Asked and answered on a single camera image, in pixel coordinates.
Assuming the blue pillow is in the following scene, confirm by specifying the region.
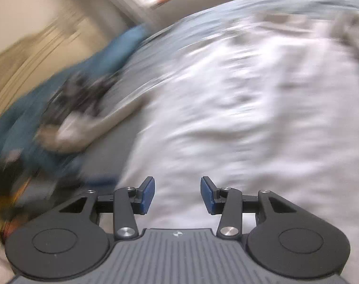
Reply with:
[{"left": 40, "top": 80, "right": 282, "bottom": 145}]
[{"left": 0, "top": 24, "right": 152, "bottom": 185}]

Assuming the white button shirt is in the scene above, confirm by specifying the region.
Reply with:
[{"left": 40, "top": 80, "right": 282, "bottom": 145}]
[{"left": 117, "top": 9, "right": 359, "bottom": 273}]

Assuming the black and white plaid shirt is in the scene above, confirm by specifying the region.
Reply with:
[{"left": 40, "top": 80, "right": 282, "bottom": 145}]
[{"left": 46, "top": 70, "right": 118, "bottom": 125}]

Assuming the cream headboard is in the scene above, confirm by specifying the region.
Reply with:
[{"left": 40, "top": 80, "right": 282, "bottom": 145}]
[{"left": 0, "top": 15, "right": 90, "bottom": 120}]

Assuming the grey blanket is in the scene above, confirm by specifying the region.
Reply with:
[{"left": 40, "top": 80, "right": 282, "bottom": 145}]
[{"left": 79, "top": 0, "right": 359, "bottom": 190}]

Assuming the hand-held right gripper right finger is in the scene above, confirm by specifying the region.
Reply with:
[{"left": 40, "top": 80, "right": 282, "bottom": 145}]
[{"left": 200, "top": 176, "right": 298, "bottom": 240}]

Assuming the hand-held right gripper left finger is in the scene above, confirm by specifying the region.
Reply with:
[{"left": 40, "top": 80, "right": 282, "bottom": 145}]
[{"left": 59, "top": 177, "right": 156, "bottom": 240}]

